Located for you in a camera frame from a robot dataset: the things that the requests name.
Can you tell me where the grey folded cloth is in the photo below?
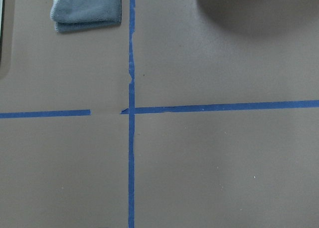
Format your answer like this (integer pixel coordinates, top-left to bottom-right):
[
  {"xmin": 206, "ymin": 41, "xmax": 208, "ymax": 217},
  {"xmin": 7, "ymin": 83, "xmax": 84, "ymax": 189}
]
[{"xmin": 50, "ymin": 0, "xmax": 122, "ymax": 33}]

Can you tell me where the cream bear serving tray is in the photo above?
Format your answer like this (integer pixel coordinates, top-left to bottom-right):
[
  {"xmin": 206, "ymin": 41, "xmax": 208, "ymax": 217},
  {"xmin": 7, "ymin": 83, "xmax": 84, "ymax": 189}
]
[{"xmin": 0, "ymin": 0, "xmax": 5, "ymax": 54}]

